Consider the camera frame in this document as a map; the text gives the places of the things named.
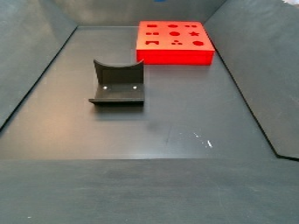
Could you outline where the black curved holder stand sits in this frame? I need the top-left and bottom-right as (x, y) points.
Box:
(88, 60), (146, 105)

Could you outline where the red shape sorter block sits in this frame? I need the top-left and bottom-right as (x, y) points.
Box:
(135, 21), (215, 66)

